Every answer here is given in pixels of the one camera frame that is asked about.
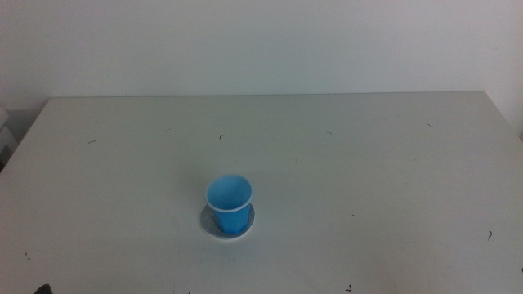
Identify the blue plastic cup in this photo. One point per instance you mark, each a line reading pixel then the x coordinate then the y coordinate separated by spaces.
pixel 229 204

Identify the round grey cup mat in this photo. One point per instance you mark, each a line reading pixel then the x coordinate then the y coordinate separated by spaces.
pixel 208 226

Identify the small black rounded object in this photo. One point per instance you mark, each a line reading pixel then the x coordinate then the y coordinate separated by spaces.
pixel 43 290

